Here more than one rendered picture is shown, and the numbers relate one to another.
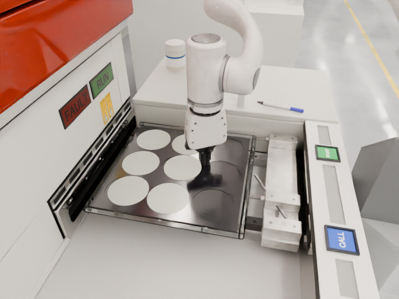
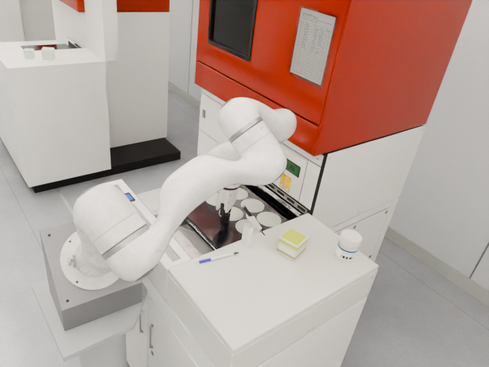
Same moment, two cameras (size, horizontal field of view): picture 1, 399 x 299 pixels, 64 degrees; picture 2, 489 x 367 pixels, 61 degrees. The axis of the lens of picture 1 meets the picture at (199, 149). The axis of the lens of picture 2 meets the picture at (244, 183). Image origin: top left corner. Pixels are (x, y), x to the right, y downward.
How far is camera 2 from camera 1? 1.84 m
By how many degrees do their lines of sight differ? 94
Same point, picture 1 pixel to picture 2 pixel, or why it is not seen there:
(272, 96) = (236, 267)
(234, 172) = (203, 224)
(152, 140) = (267, 218)
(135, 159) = (257, 204)
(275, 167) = (188, 247)
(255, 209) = not seen: hidden behind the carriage
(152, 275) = not seen: hidden behind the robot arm
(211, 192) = (202, 210)
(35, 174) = not seen: hidden behind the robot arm
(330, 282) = (122, 186)
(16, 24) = (244, 90)
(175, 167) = (233, 211)
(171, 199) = (214, 199)
